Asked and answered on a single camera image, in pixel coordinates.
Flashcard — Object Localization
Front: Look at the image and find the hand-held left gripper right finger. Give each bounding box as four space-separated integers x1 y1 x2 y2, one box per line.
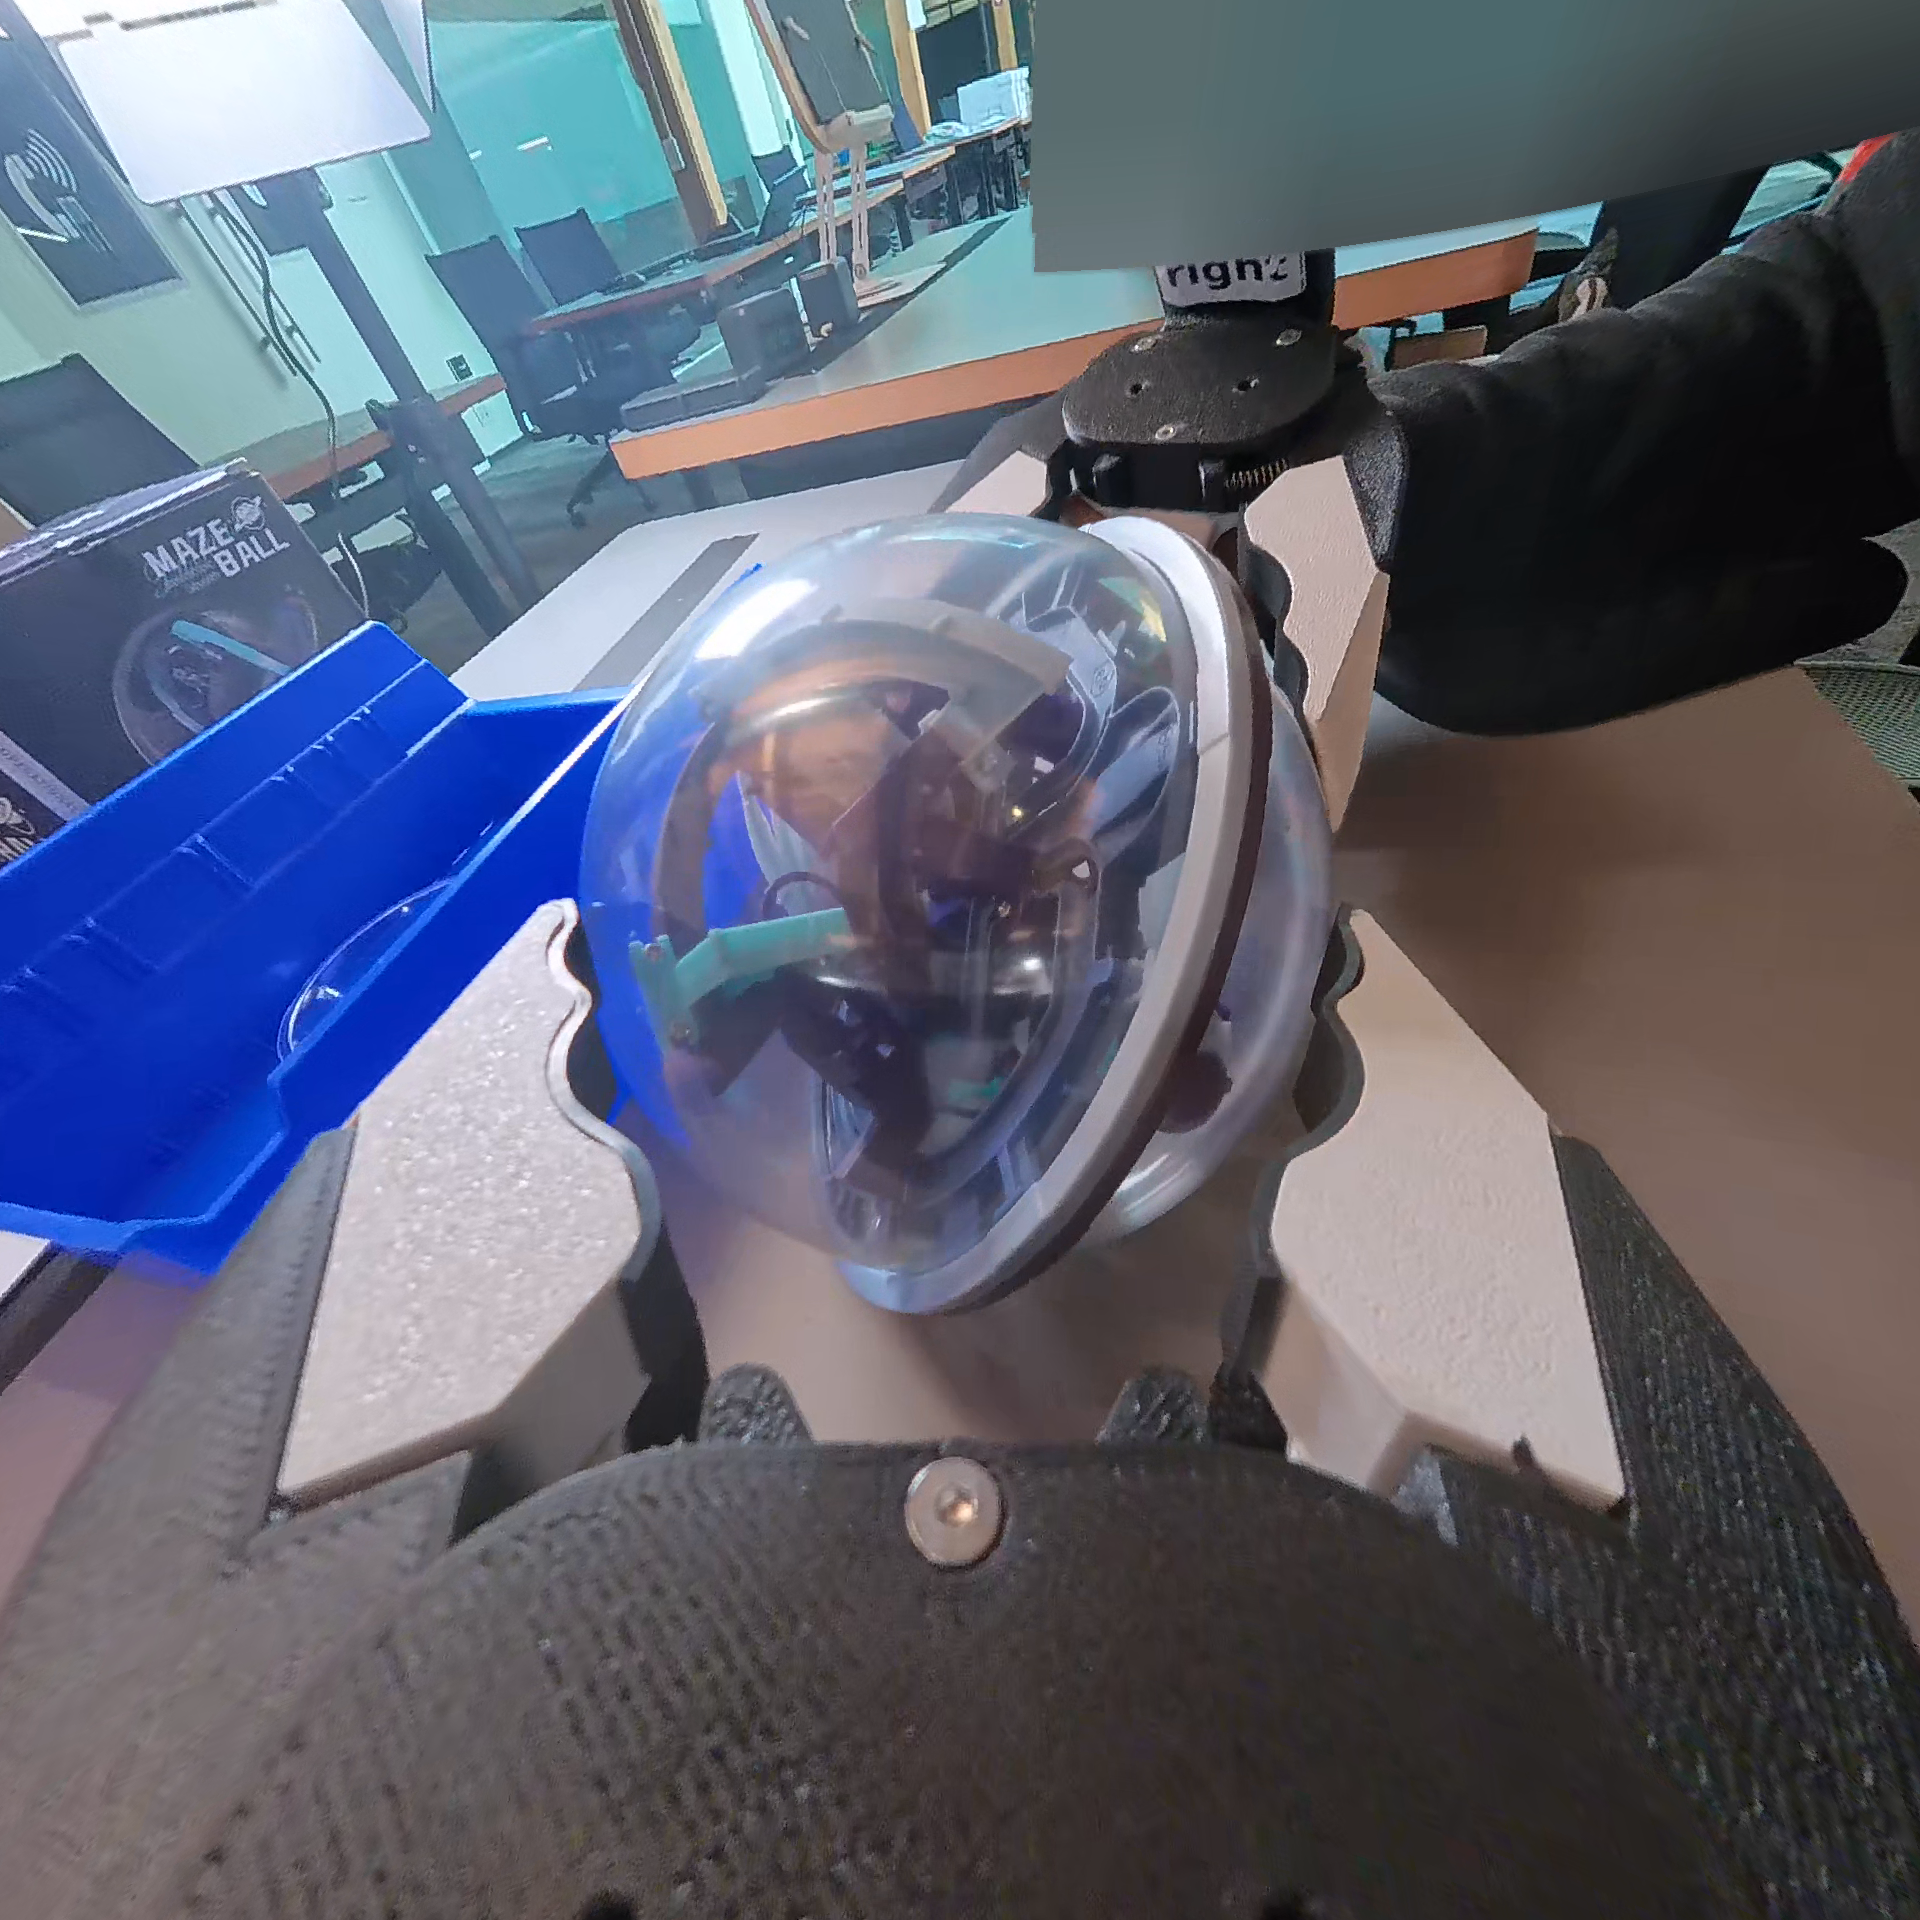
1229 912 1629 1511

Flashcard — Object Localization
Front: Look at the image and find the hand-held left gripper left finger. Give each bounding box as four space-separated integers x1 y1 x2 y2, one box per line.
278 901 709 1507

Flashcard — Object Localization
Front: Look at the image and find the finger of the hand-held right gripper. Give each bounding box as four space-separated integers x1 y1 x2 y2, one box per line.
1249 454 1396 827
927 404 1065 529

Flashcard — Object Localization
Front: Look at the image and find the blue plastic bin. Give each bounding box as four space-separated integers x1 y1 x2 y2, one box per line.
0 624 631 1276

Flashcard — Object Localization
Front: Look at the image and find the clear plastic maze ball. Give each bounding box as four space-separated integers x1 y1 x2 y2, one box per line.
580 512 1339 1317

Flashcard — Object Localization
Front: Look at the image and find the long pale desk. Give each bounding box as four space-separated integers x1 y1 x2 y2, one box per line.
599 212 1535 489

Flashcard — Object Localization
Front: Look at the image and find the black office chair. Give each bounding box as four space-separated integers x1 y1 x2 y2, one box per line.
418 212 709 529

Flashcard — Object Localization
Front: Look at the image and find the brown wooden desk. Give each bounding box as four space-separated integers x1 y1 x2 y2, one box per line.
208 378 529 515

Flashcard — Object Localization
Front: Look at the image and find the dark blue cardboard box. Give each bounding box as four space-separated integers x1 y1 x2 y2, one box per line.
0 467 369 856

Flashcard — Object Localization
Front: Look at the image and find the white light panel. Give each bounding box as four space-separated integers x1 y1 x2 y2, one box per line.
60 0 436 208

